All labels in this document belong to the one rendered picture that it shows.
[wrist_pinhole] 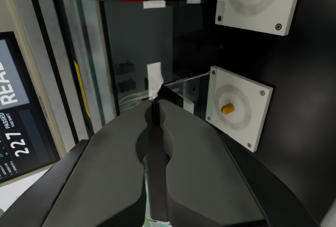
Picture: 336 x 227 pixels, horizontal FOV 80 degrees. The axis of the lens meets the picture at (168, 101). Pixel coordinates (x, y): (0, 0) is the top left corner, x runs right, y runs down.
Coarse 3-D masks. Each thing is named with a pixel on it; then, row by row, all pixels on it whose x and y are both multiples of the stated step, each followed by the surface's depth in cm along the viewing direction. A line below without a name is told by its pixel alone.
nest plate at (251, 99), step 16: (224, 80) 44; (240, 80) 41; (224, 96) 46; (240, 96) 42; (256, 96) 38; (240, 112) 43; (256, 112) 39; (224, 128) 49; (240, 128) 44; (256, 128) 41; (256, 144) 42
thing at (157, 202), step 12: (156, 120) 13; (156, 132) 13; (156, 144) 13; (144, 156) 15; (156, 156) 14; (168, 156) 14; (156, 168) 15; (156, 180) 15; (156, 192) 16; (156, 204) 17; (156, 216) 18
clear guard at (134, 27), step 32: (64, 0) 24; (96, 0) 14; (64, 32) 31; (96, 32) 16; (128, 32) 14; (160, 32) 13; (192, 32) 13; (96, 64) 19; (128, 64) 15; (160, 64) 14; (192, 64) 14; (96, 96) 23; (128, 96) 16; (160, 96) 16; (192, 96) 15; (96, 128) 31
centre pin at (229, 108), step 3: (225, 105) 44; (228, 105) 44; (231, 105) 44; (222, 108) 44; (225, 108) 43; (228, 108) 43; (231, 108) 44; (222, 111) 44; (225, 111) 43; (228, 111) 43; (231, 111) 44
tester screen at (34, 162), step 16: (16, 64) 31; (0, 112) 32; (16, 112) 34; (32, 112) 35; (0, 128) 33; (0, 144) 34; (48, 144) 39; (0, 160) 35; (16, 160) 37; (32, 160) 38; (48, 160) 40; (0, 176) 36
